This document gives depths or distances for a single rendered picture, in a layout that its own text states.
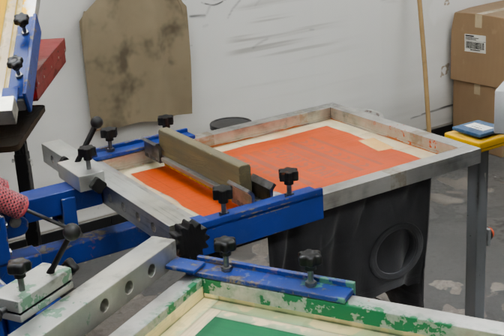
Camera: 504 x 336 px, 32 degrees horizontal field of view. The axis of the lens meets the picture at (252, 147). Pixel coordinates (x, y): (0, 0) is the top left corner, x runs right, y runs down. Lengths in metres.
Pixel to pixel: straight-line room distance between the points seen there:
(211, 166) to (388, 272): 0.53
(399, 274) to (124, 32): 2.22
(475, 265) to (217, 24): 2.22
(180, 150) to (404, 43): 3.12
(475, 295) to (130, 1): 2.19
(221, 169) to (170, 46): 2.28
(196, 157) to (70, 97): 2.08
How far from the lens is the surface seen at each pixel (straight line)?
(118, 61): 4.07
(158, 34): 4.14
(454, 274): 3.82
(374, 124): 2.43
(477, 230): 2.52
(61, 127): 4.09
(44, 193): 1.91
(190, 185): 2.11
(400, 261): 2.24
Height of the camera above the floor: 1.67
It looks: 18 degrees down
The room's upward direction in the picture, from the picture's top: 3 degrees counter-clockwise
